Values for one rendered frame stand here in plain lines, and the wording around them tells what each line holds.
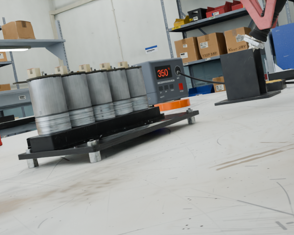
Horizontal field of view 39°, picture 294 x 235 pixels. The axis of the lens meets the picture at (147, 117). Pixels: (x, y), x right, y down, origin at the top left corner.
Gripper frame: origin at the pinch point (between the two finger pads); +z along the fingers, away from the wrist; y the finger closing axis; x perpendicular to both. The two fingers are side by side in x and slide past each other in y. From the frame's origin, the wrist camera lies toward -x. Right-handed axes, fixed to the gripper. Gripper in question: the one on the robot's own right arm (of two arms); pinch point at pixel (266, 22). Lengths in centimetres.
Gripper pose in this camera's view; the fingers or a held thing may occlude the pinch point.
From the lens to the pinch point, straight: 56.9
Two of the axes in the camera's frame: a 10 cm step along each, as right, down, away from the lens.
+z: 1.8, 9.8, 0.8
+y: -5.2, 1.7, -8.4
